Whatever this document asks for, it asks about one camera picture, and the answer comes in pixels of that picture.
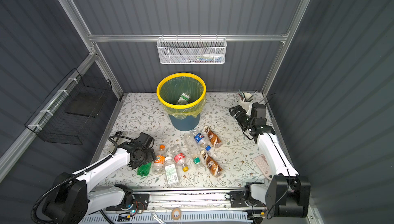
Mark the green plastic bottle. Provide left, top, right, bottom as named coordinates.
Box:
left=137, top=162, right=152, bottom=177

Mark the orange cap soda bottle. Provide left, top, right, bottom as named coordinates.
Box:
left=152, top=145, right=165, bottom=174

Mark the brown Nescafe bottle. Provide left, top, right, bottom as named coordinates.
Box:
left=204, top=126, right=222, bottom=148
left=200, top=150, right=223, bottom=177

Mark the blue Pepsi label bottle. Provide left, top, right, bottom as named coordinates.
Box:
left=194, top=133, right=211, bottom=151

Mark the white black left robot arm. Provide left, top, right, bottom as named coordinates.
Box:
left=30, top=133, right=156, bottom=224

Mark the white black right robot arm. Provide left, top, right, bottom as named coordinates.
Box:
left=229, top=103, right=311, bottom=219

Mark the teal waste bin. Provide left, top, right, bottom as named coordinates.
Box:
left=169, top=114, right=201, bottom=131

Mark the yellow plastic bin liner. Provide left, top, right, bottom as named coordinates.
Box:
left=156, top=73, right=207, bottom=119

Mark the white pen cup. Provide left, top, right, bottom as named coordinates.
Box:
left=239, top=92, right=253, bottom=112

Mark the white label clear bottle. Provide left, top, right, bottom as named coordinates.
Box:
left=164, top=156, right=180, bottom=187

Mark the pink label yellow cap bottle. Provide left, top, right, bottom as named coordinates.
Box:
left=171, top=145, right=189, bottom=172

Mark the floral table mat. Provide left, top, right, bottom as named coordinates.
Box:
left=109, top=93, right=270, bottom=188

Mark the clear bottle green cap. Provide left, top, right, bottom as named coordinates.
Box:
left=184, top=134, right=203, bottom=169

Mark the tape roll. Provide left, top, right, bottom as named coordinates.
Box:
left=171, top=208, right=182, bottom=221

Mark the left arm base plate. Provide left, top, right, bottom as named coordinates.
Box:
left=106, top=194, right=150, bottom=211

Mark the white wire wall basket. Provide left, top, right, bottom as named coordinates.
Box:
left=157, top=38, right=227, bottom=65

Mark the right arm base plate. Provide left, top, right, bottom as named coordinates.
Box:
left=229, top=191, right=266, bottom=208

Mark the black wire side basket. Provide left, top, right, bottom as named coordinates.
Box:
left=25, top=69, right=112, bottom=146

